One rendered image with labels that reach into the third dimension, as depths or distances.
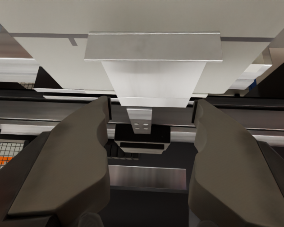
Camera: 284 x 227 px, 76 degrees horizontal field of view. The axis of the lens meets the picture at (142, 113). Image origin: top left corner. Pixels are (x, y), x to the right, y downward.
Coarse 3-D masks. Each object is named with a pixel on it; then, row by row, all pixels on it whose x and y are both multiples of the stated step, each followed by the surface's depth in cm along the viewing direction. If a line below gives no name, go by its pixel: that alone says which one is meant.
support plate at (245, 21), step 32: (0, 0) 10; (32, 0) 10; (64, 0) 10; (96, 0) 10; (128, 0) 10; (160, 0) 10; (192, 0) 10; (224, 0) 10; (256, 0) 9; (32, 32) 12; (64, 32) 12; (224, 32) 12; (256, 32) 11; (64, 64) 16; (96, 64) 16; (224, 64) 15
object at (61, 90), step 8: (40, 72) 22; (40, 80) 21; (48, 80) 21; (40, 88) 21; (48, 88) 21; (56, 88) 21; (48, 96) 23; (56, 96) 23; (64, 96) 23; (72, 96) 23; (80, 96) 23; (88, 96) 23; (96, 96) 23; (112, 96) 23
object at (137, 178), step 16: (112, 176) 19; (128, 176) 19; (144, 176) 19; (160, 176) 19; (176, 176) 19; (112, 192) 18; (128, 192) 18; (144, 192) 18; (160, 192) 18; (176, 192) 18; (112, 208) 17; (128, 208) 17; (144, 208) 17; (160, 208) 17; (176, 208) 17; (112, 224) 17; (128, 224) 17; (144, 224) 17; (160, 224) 17; (176, 224) 17
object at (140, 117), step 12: (132, 108) 25; (144, 108) 25; (132, 120) 30; (144, 120) 29; (120, 132) 39; (132, 132) 39; (144, 132) 37; (156, 132) 39; (168, 132) 39; (120, 144) 39; (132, 144) 39; (144, 144) 39; (156, 144) 39; (168, 144) 39
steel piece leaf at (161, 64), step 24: (96, 48) 12; (120, 48) 12; (144, 48) 11; (168, 48) 11; (192, 48) 11; (216, 48) 11; (120, 72) 16; (144, 72) 16; (168, 72) 16; (192, 72) 16; (120, 96) 21; (144, 96) 21; (168, 96) 21
